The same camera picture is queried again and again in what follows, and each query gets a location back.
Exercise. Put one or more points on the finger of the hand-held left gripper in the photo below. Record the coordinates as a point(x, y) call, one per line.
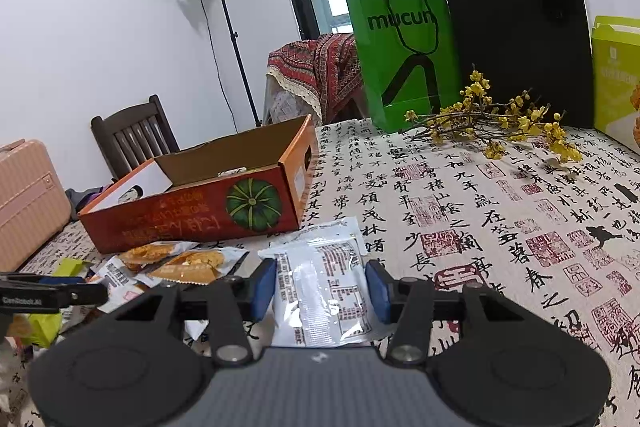
point(50, 299)
point(67, 280)

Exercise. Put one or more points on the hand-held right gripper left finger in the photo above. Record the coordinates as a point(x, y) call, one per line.
point(262, 289)

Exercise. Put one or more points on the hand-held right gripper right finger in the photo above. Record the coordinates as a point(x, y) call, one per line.
point(380, 292)

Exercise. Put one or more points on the small green snack packet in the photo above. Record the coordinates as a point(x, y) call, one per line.
point(67, 267)

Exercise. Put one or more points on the yellow-green snack packet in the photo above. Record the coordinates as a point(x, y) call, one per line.
point(45, 327)

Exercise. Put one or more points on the white red snack packet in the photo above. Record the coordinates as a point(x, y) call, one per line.
point(120, 279)

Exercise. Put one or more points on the large orange cookie packet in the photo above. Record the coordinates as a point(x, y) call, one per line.
point(192, 264)

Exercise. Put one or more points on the small orange cookie packet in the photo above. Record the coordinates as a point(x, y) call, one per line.
point(150, 252)

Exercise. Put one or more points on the orange cardboard box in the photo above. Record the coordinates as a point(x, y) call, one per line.
point(175, 212)

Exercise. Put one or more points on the pink suitcase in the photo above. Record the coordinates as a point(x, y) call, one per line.
point(30, 202)

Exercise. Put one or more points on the dark wooden chair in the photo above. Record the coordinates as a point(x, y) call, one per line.
point(135, 137)

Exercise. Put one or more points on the grey quilted cover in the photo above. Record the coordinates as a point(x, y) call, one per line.
point(287, 104)

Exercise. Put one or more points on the yellow flower branch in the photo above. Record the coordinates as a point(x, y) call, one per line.
point(479, 87)

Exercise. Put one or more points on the red patterned cloth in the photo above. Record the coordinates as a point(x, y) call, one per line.
point(320, 67)

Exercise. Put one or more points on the green paper bag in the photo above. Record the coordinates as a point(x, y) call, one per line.
point(380, 57)

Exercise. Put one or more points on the black paper bag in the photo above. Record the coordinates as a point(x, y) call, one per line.
point(510, 32)

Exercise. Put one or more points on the yellow-green snack box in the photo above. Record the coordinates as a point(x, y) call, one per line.
point(612, 107)

